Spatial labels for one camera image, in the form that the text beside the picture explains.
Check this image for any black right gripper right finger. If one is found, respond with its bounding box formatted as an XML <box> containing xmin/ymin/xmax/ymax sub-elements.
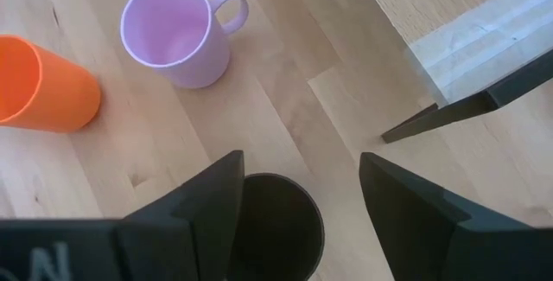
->
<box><xmin>359</xmin><ymin>151</ymin><xmax>553</xmax><ymax>281</ymax></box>

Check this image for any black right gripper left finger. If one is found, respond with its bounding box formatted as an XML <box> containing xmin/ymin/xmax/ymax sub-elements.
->
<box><xmin>0</xmin><ymin>150</ymin><xmax>245</xmax><ymax>281</ymax></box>

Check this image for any red plastic tumbler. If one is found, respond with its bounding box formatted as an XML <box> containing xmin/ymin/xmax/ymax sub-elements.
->
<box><xmin>226</xmin><ymin>172</ymin><xmax>326</xmax><ymax>281</ymax></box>

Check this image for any orange plastic mug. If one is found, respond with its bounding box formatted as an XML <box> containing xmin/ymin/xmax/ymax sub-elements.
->
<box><xmin>0</xmin><ymin>34</ymin><xmax>103</xmax><ymax>134</ymax></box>

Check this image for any pink plastic mug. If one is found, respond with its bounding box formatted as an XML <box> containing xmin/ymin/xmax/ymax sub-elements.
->
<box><xmin>119</xmin><ymin>0</ymin><xmax>251</xmax><ymax>90</ymax></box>

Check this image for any wooden shelf with black legs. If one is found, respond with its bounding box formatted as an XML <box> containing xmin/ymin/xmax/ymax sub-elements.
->
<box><xmin>353</xmin><ymin>0</ymin><xmax>553</xmax><ymax>144</ymax></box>

